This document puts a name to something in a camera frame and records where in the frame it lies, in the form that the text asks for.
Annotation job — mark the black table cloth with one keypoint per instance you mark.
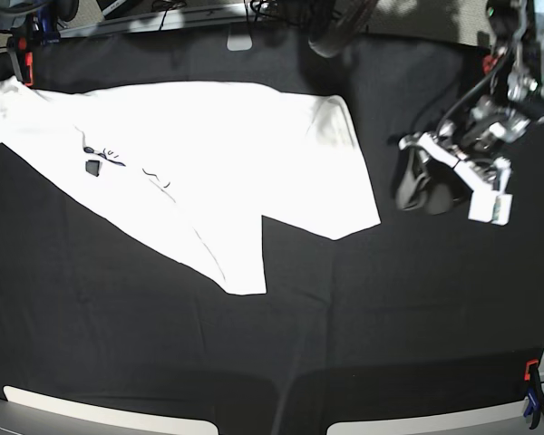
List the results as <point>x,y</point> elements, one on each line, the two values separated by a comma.
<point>421,312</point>

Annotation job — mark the red clamp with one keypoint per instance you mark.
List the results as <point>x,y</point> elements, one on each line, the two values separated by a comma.
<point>20,50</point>
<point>534,393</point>

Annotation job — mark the white printed t-shirt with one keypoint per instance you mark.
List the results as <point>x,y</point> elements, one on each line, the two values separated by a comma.
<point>190,169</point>

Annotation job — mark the black camera pole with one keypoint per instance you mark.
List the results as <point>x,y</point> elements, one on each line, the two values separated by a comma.
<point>327,37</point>

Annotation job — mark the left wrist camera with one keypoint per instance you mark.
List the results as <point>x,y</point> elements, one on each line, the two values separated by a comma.
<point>489,206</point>

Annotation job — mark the red clamp back left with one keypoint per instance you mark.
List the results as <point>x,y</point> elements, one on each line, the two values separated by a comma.
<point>20,50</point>

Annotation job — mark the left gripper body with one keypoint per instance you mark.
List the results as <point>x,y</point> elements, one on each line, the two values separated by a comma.
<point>476,155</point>

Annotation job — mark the red clamp front right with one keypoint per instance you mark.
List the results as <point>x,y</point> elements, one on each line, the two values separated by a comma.
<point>534,393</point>

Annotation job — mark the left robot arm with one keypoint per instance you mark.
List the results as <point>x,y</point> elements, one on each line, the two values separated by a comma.
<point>513,71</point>

